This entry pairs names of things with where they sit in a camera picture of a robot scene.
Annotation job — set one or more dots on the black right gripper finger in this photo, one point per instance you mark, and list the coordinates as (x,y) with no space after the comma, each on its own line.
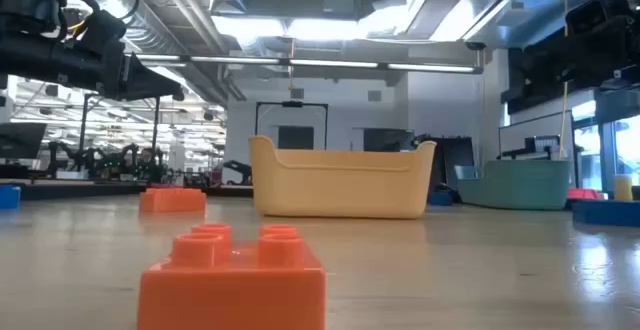
(607,17)
(555,72)

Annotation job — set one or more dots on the light teal plastic bin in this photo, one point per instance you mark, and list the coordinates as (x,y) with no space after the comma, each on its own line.
(515,185)

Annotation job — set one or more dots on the black aluminium table frame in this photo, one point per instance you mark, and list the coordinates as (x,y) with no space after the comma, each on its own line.
(75,190)

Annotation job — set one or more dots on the black computer monitor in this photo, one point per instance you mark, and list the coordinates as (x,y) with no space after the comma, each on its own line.
(20,140)

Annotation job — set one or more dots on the yellow plastic bin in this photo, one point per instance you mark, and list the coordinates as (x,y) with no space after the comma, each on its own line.
(340,185)

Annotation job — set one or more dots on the yellow container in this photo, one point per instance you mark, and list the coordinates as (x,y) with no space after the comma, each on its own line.
(623,188)

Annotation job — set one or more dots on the red eight-stud toy brick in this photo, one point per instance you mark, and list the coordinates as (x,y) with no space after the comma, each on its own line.
(160,186)

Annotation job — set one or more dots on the blue toy brick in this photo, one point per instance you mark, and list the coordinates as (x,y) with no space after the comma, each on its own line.
(9,197)
(607,213)
(440,198)

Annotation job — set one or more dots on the black background robot arm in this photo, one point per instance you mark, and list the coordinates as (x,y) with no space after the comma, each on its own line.
(239,171)

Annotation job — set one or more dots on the desk with keyboard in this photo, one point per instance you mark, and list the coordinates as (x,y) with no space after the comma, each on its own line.
(537,149)

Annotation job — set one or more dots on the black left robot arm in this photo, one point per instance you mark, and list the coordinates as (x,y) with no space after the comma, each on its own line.
(30,0)

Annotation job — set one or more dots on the black rectangular door frame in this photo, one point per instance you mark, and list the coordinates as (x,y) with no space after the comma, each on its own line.
(292,115)

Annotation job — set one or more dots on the orange eight-stud toy brick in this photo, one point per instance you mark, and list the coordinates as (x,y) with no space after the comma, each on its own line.
(172,201)

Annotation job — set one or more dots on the long ceiling tube light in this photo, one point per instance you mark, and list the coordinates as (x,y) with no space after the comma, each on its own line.
(325,63)

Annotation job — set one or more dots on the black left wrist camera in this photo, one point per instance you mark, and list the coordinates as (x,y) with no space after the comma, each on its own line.
(105,30)

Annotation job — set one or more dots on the black office equipment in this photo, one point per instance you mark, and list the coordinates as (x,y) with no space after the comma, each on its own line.
(452,160)

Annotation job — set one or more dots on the orange four-stud toy brick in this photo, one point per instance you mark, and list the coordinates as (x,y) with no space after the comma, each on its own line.
(230,290)

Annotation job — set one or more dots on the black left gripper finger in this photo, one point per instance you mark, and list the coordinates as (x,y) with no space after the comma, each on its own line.
(160,77)
(137,90)

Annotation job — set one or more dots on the black background robot rig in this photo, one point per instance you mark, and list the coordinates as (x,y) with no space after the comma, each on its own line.
(110,162)

